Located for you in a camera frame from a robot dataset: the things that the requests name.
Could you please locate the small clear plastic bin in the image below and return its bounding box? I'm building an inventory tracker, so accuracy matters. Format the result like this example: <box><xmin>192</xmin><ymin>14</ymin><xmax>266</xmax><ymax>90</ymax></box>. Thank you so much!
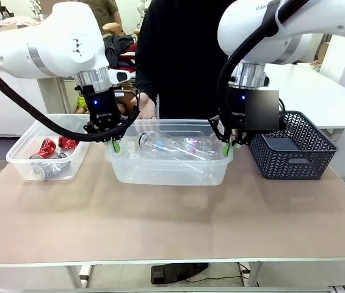
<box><xmin>5</xmin><ymin>113</ymin><xmax>91</xmax><ymax>183</ymax></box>

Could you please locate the thin black floor cable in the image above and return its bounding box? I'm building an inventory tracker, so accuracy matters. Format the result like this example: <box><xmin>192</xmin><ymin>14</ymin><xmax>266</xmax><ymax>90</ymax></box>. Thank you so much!
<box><xmin>186</xmin><ymin>261</ymin><xmax>253</xmax><ymax>284</ymax></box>

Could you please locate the black foot pedal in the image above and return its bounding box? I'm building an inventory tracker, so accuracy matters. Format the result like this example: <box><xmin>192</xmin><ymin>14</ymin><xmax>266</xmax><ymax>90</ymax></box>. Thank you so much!
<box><xmin>150</xmin><ymin>262</ymin><xmax>209</xmax><ymax>285</ymax></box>

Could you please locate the person's torso black sweater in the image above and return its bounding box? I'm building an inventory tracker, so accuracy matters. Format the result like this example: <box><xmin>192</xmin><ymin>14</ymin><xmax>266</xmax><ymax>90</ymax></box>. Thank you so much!
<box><xmin>134</xmin><ymin>0</ymin><xmax>238</xmax><ymax>121</ymax></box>

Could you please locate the white side table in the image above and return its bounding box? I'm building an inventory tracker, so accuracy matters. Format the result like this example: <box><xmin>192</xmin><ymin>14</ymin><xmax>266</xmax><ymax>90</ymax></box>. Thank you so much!
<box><xmin>263</xmin><ymin>62</ymin><xmax>345</xmax><ymax>131</ymax></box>

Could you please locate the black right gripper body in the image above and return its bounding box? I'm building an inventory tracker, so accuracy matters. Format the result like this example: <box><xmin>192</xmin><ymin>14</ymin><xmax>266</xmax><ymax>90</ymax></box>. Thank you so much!
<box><xmin>220</xmin><ymin>85</ymin><xmax>248</xmax><ymax>132</ymax></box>

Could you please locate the person's right hand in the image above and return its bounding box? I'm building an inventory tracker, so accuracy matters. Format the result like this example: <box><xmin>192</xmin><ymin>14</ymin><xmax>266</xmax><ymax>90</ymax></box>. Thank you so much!
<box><xmin>130</xmin><ymin>92</ymin><xmax>158</xmax><ymax>121</ymax></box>

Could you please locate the crushed silver can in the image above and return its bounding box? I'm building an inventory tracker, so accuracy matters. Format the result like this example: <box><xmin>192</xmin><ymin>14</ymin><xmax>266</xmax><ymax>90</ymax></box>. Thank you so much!
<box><xmin>32</xmin><ymin>157</ymin><xmax>71</xmax><ymax>181</ymax></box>

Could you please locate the person's right forearm black sleeve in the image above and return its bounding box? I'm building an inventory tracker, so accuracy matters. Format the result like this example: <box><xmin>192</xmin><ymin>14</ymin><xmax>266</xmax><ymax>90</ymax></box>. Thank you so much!
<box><xmin>134</xmin><ymin>54</ymin><xmax>161</xmax><ymax>99</ymax></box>

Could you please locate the clear plastic bottle blue cap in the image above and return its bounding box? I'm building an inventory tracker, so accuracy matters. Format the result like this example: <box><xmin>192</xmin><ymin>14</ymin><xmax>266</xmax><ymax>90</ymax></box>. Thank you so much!
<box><xmin>156</xmin><ymin>136</ymin><xmax>218</xmax><ymax>162</ymax></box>

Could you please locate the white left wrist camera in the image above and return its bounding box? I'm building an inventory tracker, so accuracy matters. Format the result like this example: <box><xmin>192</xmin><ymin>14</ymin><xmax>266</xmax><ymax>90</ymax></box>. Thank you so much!
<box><xmin>107</xmin><ymin>68</ymin><xmax>133</xmax><ymax>84</ymax></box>

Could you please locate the large clear plastic bin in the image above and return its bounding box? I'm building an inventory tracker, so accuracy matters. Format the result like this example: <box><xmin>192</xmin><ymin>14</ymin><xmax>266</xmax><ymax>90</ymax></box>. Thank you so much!
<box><xmin>106</xmin><ymin>118</ymin><xmax>234</xmax><ymax>187</ymax></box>

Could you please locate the clear plastic bottle black ring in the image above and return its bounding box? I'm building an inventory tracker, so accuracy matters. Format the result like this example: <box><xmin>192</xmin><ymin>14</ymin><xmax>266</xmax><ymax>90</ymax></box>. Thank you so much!
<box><xmin>137</xmin><ymin>131</ymin><xmax>192</xmax><ymax>157</ymax></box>

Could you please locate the dark grey woven plastic basket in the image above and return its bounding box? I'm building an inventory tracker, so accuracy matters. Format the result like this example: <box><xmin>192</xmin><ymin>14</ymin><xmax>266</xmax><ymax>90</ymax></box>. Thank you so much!
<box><xmin>248</xmin><ymin>110</ymin><xmax>340</xmax><ymax>181</ymax></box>

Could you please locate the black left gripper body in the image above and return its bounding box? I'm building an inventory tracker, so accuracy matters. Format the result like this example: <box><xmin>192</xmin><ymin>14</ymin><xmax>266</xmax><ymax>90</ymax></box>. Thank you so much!
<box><xmin>81</xmin><ymin>86</ymin><xmax>122</xmax><ymax>136</ymax></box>

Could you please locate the white table leg post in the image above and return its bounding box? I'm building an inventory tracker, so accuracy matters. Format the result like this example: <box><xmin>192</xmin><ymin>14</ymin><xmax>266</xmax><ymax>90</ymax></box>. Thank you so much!
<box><xmin>78</xmin><ymin>264</ymin><xmax>93</xmax><ymax>289</ymax></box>

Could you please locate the dark clothes pile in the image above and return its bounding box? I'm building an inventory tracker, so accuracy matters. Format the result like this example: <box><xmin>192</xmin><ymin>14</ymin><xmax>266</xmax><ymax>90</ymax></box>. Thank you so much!
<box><xmin>104</xmin><ymin>33</ymin><xmax>139</xmax><ymax>73</ymax></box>

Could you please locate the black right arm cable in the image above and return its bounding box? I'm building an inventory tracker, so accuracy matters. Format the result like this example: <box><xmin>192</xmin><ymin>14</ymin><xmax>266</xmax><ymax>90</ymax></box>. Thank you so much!
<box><xmin>217</xmin><ymin>0</ymin><xmax>311</xmax><ymax>142</ymax></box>

